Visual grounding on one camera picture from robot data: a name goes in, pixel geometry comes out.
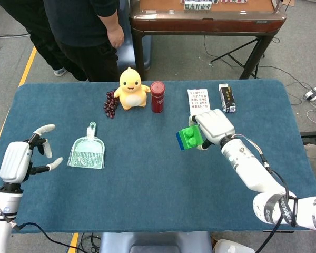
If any brown mahjong table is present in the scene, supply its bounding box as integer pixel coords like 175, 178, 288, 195
128, 0, 287, 80

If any black and white carton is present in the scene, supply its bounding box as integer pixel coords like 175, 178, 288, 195
218, 83, 237, 113

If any red thermos bottle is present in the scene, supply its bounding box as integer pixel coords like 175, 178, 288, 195
150, 81, 166, 113

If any black floor cable bundle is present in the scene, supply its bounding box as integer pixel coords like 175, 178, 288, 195
76, 232, 102, 253

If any black metal rail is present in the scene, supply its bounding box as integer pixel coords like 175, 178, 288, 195
301, 131, 316, 144

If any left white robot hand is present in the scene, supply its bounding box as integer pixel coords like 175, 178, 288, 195
0, 124, 64, 184

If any green toy brick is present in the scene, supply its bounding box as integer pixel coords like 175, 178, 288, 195
179, 125, 204, 150

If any person in black trousers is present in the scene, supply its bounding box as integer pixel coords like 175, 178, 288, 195
0, 0, 88, 82

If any blue-grey mobile robot base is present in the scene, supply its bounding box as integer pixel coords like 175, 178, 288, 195
115, 0, 152, 71

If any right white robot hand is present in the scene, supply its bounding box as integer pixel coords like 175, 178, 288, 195
188, 108, 235, 150

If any blue felt table cover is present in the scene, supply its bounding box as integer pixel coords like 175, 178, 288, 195
0, 80, 316, 234

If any yellow duck plush toy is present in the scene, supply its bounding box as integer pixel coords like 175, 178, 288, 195
113, 67, 151, 111

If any row of mahjong tiles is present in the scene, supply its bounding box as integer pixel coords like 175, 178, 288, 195
183, 1, 212, 11

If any purple grape bunch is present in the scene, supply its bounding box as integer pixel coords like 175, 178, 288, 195
103, 89, 120, 119

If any green packaged dustpan brush set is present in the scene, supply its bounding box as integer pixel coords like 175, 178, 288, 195
67, 121, 105, 170

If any grey-blue robot torso base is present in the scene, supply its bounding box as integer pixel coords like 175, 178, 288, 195
98, 231, 213, 253

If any person in black shirt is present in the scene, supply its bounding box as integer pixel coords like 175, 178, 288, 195
43, 0, 125, 82

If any blue toy brick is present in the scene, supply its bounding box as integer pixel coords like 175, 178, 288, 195
175, 131, 187, 151

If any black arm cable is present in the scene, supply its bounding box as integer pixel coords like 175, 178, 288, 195
12, 222, 101, 253

